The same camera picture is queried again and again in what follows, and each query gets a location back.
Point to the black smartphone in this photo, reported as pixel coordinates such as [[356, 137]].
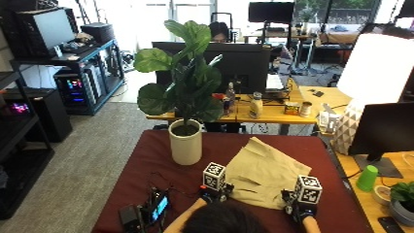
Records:
[[390, 225]]

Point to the green plastic cup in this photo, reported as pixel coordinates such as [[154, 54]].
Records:
[[367, 178]]

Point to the blue metal cart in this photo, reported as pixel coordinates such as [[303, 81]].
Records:
[[107, 64]]

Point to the large black monitor back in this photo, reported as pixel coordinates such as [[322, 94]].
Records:
[[241, 64]]

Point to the long wooden desk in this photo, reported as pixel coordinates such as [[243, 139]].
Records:
[[275, 115]]

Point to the black background monitor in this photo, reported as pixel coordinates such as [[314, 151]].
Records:
[[270, 12]]

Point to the black monitor grey screen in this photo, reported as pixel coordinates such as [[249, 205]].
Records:
[[46, 30]]

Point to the beige cloth garment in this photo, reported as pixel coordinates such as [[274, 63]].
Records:
[[262, 171]]

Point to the person's left hand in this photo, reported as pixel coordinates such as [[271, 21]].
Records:
[[210, 195]]

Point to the black flat device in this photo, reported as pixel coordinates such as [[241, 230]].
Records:
[[129, 217]]

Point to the black box computer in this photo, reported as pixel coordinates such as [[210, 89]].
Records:
[[98, 32]]

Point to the yellow small box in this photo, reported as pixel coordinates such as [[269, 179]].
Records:
[[291, 108]]

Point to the cream squeeze bottle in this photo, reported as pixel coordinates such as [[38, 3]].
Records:
[[255, 106]]

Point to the fiddle leaf plant white pot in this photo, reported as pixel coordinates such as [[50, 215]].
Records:
[[186, 145]]

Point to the person's right hand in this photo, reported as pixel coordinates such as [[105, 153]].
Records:
[[301, 209]]

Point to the small red-capped bottle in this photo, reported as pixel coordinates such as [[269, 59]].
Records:
[[225, 106]]

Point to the dark glass bottle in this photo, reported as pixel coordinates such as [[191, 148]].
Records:
[[230, 93]]

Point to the white table lamp patterned base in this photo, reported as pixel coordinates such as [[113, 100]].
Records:
[[375, 68]]

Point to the small plant grey pot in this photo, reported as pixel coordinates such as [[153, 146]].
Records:
[[404, 200]]

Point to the white marker cube right glove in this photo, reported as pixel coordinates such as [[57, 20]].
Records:
[[307, 189]]

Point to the dark red tablecloth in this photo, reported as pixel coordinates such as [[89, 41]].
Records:
[[142, 181]]

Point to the phone with lit screen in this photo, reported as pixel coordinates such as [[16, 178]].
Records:
[[159, 207]]

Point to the small black object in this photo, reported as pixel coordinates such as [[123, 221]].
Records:
[[318, 93]]

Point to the computer tower coloured lights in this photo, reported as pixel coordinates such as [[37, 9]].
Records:
[[74, 87]]

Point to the black monitor on stand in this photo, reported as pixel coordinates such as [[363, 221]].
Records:
[[386, 129]]

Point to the black shelf rack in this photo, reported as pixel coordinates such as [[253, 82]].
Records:
[[21, 168]]

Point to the white tape roll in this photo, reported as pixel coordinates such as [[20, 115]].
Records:
[[382, 194]]

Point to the white cylindrical can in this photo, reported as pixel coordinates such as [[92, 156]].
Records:
[[305, 109]]

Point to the white marker cube left glove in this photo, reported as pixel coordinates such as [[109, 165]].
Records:
[[214, 176]]

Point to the white marker cube glove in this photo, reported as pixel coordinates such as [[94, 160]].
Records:
[[214, 176], [307, 189]]

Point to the light wooden side desk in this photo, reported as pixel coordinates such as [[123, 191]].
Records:
[[366, 207]]

